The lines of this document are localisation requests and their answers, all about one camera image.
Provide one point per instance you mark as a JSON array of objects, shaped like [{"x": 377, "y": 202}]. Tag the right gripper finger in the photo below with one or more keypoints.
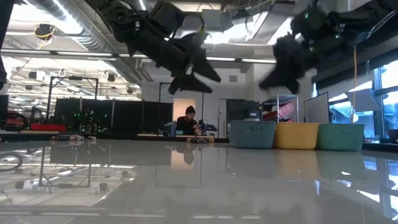
[
  {"x": 290, "y": 85},
  {"x": 269, "y": 81}
]

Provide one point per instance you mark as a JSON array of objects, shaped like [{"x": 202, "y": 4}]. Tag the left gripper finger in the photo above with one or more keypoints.
[
  {"x": 189, "y": 85},
  {"x": 205, "y": 70}
]

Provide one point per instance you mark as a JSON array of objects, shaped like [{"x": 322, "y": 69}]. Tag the yellow plastic bin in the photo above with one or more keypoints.
[{"x": 295, "y": 137}]

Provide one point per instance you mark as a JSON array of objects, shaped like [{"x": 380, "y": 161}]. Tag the dark teal plastic bin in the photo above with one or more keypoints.
[{"x": 252, "y": 135}]

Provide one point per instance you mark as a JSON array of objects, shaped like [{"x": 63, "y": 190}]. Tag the mint green plastic bin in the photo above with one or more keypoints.
[{"x": 340, "y": 138}]

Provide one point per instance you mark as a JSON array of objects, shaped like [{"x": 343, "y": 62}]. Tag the black copper battery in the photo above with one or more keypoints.
[
  {"x": 60, "y": 137},
  {"x": 91, "y": 137},
  {"x": 207, "y": 140},
  {"x": 77, "y": 137},
  {"x": 193, "y": 140}
]

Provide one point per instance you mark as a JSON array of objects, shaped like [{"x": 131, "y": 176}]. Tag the small black robot arm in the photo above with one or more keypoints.
[{"x": 206, "y": 127}]

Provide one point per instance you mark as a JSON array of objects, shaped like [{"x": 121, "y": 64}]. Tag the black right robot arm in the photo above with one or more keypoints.
[{"x": 357, "y": 18}]

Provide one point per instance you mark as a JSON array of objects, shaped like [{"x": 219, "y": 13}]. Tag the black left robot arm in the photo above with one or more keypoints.
[{"x": 118, "y": 18}]

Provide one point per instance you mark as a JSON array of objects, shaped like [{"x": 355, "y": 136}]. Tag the linear ceiling light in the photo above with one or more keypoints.
[
  {"x": 242, "y": 59},
  {"x": 84, "y": 54}
]

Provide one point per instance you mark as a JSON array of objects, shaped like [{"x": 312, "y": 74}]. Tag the grey monitor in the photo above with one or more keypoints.
[{"x": 317, "y": 107}]

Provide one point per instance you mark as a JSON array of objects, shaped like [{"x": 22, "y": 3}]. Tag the person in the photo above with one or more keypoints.
[{"x": 186, "y": 123}]

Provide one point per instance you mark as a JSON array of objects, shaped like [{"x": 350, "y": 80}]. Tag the black cabinet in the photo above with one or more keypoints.
[{"x": 242, "y": 109}]

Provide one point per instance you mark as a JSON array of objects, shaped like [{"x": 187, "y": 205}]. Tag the grey ceiling air unit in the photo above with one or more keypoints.
[{"x": 214, "y": 20}]

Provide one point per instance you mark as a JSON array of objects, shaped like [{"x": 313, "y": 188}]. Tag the red box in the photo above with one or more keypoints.
[{"x": 48, "y": 127}]

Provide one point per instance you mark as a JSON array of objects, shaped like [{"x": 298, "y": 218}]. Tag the red black equipment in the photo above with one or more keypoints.
[{"x": 14, "y": 119}]

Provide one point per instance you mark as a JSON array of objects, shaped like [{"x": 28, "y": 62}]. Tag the black frame workstation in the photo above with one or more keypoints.
[
  {"x": 159, "y": 102},
  {"x": 93, "y": 115}
]

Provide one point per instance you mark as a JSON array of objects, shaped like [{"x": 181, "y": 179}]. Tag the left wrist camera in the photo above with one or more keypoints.
[{"x": 166, "y": 17}]

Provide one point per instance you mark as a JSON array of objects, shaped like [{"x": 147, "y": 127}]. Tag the silver ventilation duct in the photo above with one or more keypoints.
[{"x": 77, "y": 34}]

